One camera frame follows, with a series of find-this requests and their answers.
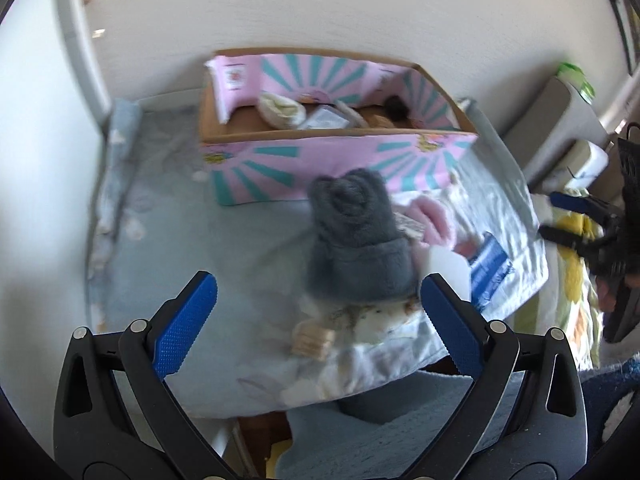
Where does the green packet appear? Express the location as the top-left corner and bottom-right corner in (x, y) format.
(557, 61), (597, 101)

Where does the yellow floral blanket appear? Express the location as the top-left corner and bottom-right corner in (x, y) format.
(515, 185), (608, 368)

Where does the picture frame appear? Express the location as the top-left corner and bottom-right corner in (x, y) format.
(607, 0), (638, 76)

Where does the blue towel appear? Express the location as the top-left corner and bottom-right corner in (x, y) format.
(272, 370), (526, 480)

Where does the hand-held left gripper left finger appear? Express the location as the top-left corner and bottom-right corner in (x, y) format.
(52, 270), (226, 480)

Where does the dark fuzzy item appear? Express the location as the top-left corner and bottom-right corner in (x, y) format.
(385, 96), (412, 122)

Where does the grey window frame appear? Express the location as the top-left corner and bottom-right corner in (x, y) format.
(52, 0), (111, 116)

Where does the grey chair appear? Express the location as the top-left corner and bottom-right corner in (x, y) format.
(502, 76), (601, 186)

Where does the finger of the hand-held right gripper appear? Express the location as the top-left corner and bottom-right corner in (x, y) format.
(547, 191), (621, 226)
(537, 224), (617, 267)

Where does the white block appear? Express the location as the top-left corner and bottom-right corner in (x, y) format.
(422, 245), (473, 306)

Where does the cream folded cloth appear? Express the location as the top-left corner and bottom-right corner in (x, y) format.
(257, 91), (307, 131)

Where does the cardboard box with pink lining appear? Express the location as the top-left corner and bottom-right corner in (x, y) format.
(197, 49), (480, 207)

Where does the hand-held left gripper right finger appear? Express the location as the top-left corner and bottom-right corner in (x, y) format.
(421, 272), (588, 480)

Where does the pink fluffy sock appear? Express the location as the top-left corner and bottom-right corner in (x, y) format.
(400, 195), (458, 251)

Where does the grey fluffy sock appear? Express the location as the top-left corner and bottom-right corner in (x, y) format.
(305, 167), (421, 306)

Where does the blue packet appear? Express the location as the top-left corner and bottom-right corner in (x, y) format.
(467, 232), (516, 311)

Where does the small beige patterned item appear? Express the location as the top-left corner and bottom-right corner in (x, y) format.
(291, 321), (335, 358)

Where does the light blue tablecloth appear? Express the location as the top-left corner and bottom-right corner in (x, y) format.
(87, 95), (551, 418)

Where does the clear plastic packet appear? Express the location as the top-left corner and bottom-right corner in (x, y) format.
(305, 105), (351, 131)

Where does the dark blue patterned cloth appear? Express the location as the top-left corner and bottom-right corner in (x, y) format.
(580, 352), (640, 461)

